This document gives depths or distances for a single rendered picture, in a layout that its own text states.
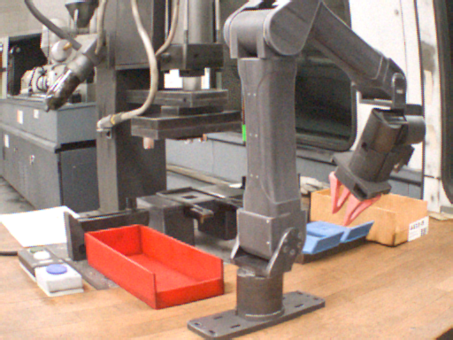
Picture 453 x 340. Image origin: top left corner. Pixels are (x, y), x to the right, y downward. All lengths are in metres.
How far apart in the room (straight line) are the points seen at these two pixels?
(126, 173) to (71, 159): 2.92
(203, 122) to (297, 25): 0.44
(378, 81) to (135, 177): 0.68
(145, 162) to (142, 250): 0.32
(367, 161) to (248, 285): 0.29
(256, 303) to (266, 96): 0.26
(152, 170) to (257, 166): 0.66
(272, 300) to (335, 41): 0.36
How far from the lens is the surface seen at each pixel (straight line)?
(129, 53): 1.31
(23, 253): 1.10
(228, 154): 2.27
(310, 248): 1.11
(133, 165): 1.42
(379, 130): 0.96
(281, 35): 0.77
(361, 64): 0.91
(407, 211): 1.29
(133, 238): 1.15
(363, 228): 1.17
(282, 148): 0.80
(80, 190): 4.36
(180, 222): 1.19
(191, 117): 1.17
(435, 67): 1.48
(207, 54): 1.19
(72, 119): 4.29
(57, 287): 0.97
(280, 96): 0.79
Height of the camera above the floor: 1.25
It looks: 10 degrees down
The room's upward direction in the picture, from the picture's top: 1 degrees counter-clockwise
